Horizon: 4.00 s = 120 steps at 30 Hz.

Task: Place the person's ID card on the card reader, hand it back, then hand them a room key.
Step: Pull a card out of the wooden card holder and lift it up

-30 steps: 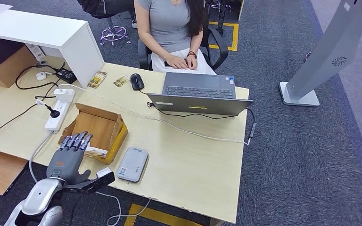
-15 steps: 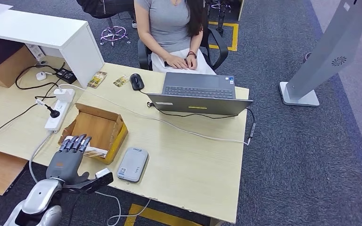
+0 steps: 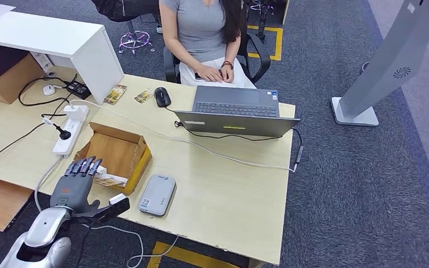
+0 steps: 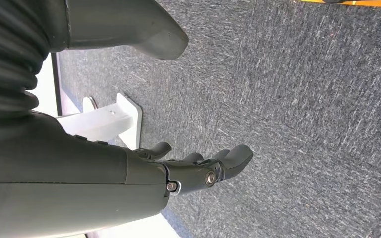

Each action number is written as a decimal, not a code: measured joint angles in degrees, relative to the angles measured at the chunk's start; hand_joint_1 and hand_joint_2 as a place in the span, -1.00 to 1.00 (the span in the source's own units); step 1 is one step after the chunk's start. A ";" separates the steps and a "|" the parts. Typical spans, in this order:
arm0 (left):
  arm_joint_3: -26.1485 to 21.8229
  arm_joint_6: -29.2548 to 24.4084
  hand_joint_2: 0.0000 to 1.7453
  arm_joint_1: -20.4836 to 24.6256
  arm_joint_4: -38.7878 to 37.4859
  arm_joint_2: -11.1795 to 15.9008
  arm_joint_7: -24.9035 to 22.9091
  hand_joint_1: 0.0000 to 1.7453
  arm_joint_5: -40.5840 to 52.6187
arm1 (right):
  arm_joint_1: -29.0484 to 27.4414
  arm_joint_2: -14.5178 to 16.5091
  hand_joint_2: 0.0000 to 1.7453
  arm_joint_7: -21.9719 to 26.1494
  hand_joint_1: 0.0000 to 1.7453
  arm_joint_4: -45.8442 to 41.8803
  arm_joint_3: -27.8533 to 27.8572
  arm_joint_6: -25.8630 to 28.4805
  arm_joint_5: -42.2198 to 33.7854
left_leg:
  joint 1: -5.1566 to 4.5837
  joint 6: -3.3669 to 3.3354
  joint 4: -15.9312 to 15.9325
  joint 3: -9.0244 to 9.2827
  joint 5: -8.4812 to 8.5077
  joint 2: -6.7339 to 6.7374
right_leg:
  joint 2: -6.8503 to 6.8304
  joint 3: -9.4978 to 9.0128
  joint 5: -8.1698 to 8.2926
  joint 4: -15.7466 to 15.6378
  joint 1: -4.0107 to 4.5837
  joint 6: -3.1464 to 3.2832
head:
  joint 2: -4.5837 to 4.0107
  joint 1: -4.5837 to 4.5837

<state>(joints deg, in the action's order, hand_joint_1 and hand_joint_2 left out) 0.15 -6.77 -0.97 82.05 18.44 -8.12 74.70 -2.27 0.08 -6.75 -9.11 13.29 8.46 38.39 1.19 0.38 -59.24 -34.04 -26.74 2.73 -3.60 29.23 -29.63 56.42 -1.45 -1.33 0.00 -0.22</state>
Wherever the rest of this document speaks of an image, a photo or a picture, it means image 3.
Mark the grey card reader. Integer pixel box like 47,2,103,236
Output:
138,174,177,217

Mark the white power strip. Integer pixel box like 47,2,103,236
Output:
52,117,84,159

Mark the silver kiosk stand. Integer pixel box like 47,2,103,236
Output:
330,0,429,128

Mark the person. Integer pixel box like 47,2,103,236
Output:
159,0,256,89
91,0,164,35

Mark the looped black cable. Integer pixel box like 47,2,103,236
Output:
17,73,79,108

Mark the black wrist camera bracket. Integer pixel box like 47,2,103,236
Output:
70,198,131,225

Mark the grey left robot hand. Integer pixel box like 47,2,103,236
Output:
50,156,103,219

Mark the white printed packet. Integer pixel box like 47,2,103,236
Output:
30,51,55,74

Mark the black power plug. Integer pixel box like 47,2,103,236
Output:
53,124,73,141

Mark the grey laptop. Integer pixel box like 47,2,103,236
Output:
174,85,301,138

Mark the black equipment stand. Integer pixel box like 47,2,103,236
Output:
244,0,287,44

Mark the patterned ID card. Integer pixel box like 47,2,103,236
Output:
134,88,155,104

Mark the person's right hand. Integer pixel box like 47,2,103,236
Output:
194,64,225,84

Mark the brown wooden board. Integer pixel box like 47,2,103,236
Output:
0,173,34,233

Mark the white power strip cable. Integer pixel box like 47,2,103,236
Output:
34,157,180,268

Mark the white cabinet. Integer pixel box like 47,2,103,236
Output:
0,11,125,106

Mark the black office chair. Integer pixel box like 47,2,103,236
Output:
163,32,272,84

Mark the person's left hand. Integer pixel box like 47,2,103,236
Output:
220,65,236,84

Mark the white plug-in charger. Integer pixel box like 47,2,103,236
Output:
64,105,90,122

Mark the large brown cardboard box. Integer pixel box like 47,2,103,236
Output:
0,41,46,105

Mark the black computer mouse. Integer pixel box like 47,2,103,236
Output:
154,87,172,108

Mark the thin black mouse cable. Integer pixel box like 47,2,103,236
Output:
163,106,304,149

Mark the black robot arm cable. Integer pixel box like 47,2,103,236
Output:
74,220,94,268

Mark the open yellow cardboard box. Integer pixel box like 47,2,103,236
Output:
74,122,152,196

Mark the chrome stool base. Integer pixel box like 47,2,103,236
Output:
118,20,156,56

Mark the black power adapter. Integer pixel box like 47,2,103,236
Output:
65,80,92,100

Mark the brown patterned card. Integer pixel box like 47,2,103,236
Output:
103,84,128,106

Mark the white desk cable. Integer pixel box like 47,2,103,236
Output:
69,99,296,174

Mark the white yellow key card stack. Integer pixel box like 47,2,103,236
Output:
94,166,128,188

